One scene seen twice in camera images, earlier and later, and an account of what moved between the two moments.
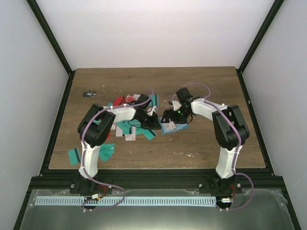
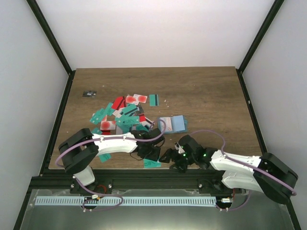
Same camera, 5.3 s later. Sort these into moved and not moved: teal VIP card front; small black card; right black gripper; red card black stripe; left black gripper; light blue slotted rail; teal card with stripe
Moved: right black gripper; left black gripper; teal VIP card front
Not moved: small black card; light blue slotted rail; teal card with stripe; red card black stripe
